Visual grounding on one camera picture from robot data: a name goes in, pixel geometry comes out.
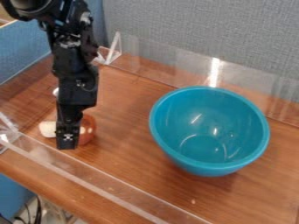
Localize clear acrylic left barrier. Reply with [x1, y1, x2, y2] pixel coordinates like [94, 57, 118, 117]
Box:
[0, 56, 58, 130]

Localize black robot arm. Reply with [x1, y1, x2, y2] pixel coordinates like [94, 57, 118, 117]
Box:
[0, 0, 99, 150]

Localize blue plastic bowl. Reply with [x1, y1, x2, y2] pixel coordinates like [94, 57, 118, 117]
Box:
[149, 86, 271, 177]

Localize clear acrylic corner bracket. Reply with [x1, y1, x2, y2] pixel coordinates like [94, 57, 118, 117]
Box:
[94, 31, 123, 65]

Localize clear acrylic barrier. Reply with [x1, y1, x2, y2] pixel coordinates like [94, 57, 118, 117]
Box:
[0, 112, 211, 224]
[107, 32, 299, 127]
[0, 56, 58, 130]

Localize brown white toy mushroom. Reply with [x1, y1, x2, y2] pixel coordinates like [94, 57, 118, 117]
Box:
[39, 114, 97, 146]

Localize black cables under table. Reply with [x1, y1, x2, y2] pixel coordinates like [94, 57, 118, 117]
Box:
[0, 194, 45, 224]

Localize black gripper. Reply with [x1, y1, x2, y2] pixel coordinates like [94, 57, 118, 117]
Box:
[53, 52, 99, 150]

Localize clear acrylic front barrier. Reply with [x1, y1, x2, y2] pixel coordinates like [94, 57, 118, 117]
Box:
[0, 112, 211, 224]

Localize blue partition with wooden shelf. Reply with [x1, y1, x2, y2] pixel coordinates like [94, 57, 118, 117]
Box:
[0, 0, 103, 85]

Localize clear acrylic back barrier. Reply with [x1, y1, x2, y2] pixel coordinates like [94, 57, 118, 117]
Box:
[107, 32, 299, 127]

